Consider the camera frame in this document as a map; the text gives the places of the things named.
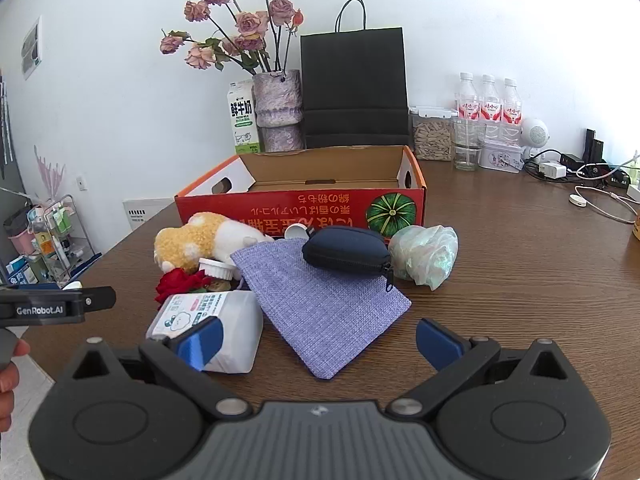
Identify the dark blue zip case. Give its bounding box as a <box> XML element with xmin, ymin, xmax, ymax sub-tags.
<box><xmin>301</xmin><ymin>226</ymin><xmax>396</xmax><ymax>296</ymax></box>

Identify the clear container of seeds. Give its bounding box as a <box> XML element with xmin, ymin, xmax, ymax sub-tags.
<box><xmin>409</xmin><ymin>106</ymin><xmax>458</xmax><ymax>162</ymax></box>

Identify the small white jar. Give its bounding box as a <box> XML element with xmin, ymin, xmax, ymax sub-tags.
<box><xmin>198</xmin><ymin>257</ymin><xmax>237</xmax><ymax>282</ymax></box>

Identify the white cable with round puck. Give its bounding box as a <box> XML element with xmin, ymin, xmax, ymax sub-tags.
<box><xmin>569</xmin><ymin>185</ymin><xmax>640</xmax><ymax>224</ymax></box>

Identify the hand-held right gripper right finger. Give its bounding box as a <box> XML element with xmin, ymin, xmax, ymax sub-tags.
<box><xmin>387</xmin><ymin>318</ymin><xmax>586</xmax><ymax>418</ymax></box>

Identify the dried pink rose bouquet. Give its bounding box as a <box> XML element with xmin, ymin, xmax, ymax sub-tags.
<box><xmin>160</xmin><ymin>0</ymin><xmax>304</xmax><ymax>75</ymax></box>

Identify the white round speaker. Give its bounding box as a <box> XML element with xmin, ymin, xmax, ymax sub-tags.
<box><xmin>520</xmin><ymin>118</ymin><xmax>551</xmax><ymax>158</ymax></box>

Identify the black electronic device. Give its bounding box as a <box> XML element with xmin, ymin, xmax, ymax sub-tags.
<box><xmin>597</xmin><ymin>164</ymin><xmax>632</xmax><ymax>191</ymax></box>

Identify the orange pumpkin print cardboard box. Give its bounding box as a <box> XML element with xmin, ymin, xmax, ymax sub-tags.
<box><xmin>174</xmin><ymin>145</ymin><xmax>427</xmax><ymax>237</ymax></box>

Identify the white flat panel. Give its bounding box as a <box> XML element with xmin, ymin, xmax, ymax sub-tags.
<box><xmin>122</xmin><ymin>197</ymin><xmax>176</xmax><ymax>233</ymax></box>

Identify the blue cardboard box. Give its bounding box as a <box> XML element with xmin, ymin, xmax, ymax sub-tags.
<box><xmin>5</xmin><ymin>255</ymin><xmax>38</xmax><ymax>286</ymax></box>

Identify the pink plant wall decal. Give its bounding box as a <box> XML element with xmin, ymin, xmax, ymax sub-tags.
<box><xmin>34</xmin><ymin>145</ymin><xmax>67</xmax><ymax>201</ymax></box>

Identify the clear glass cup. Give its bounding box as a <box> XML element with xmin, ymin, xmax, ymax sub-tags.
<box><xmin>451</xmin><ymin>117</ymin><xmax>487</xmax><ymax>172</ymax></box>

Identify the wire storage rack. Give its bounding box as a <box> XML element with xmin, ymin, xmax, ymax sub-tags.
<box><xmin>27</xmin><ymin>194</ymin><xmax>96</xmax><ymax>286</ymax></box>

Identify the black paper bag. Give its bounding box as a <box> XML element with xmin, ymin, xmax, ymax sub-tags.
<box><xmin>300</xmin><ymin>0</ymin><xmax>410</xmax><ymax>150</ymax></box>

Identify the person's left hand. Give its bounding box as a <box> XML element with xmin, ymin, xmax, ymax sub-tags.
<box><xmin>0</xmin><ymin>339</ymin><xmax>32</xmax><ymax>433</ymax></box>

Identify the white wet wipes pack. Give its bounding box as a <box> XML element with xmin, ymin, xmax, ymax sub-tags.
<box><xmin>146</xmin><ymin>291</ymin><xmax>264</xmax><ymax>374</ymax></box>

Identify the purple mottled vase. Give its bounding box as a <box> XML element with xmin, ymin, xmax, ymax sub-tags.
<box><xmin>251</xmin><ymin>69</ymin><xmax>306</xmax><ymax>153</ymax></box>

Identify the black upright box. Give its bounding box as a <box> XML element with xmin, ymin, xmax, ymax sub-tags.
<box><xmin>585</xmin><ymin>129</ymin><xmax>604</xmax><ymax>163</ymax></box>

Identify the purple linen pouch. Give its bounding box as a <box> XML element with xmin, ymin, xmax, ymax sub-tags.
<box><xmin>230</xmin><ymin>240</ymin><xmax>412</xmax><ymax>380</ymax></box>

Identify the white and green milk carton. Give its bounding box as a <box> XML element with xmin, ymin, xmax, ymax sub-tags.
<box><xmin>228</xmin><ymin>80</ymin><xmax>261</xmax><ymax>156</ymax></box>

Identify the pink bin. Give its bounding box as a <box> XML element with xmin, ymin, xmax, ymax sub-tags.
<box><xmin>4</xmin><ymin>205</ymin><xmax>36</xmax><ymax>256</ymax></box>

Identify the wall poster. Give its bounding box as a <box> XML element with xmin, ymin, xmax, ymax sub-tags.
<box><xmin>21</xmin><ymin>16</ymin><xmax>42</xmax><ymax>81</ymax></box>

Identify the red fabric rose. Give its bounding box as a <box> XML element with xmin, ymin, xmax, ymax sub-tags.
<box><xmin>155</xmin><ymin>268</ymin><xmax>213</xmax><ymax>306</ymax></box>

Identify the translucent plastic bag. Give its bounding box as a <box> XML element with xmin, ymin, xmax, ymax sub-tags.
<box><xmin>388</xmin><ymin>225</ymin><xmax>459</xmax><ymax>292</ymax></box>

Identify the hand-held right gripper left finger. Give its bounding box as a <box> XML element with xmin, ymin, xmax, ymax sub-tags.
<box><xmin>54</xmin><ymin>316</ymin><xmax>253</xmax><ymax>420</ymax></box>

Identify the black cable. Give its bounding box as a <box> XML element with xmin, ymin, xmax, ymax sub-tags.
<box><xmin>522</xmin><ymin>149</ymin><xmax>566</xmax><ymax>181</ymax></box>

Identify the white printed tin box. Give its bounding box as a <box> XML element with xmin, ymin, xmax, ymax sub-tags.
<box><xmin>478</xmin><ymin>140</ymin><xmax>524</xmax><ymax>173</ymax></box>

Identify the yellow and white plush toy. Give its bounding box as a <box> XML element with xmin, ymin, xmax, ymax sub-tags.
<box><xmin>153</xmin><ymin>212</ymin><xmax>273</xmax><ymax>273</ymax></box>

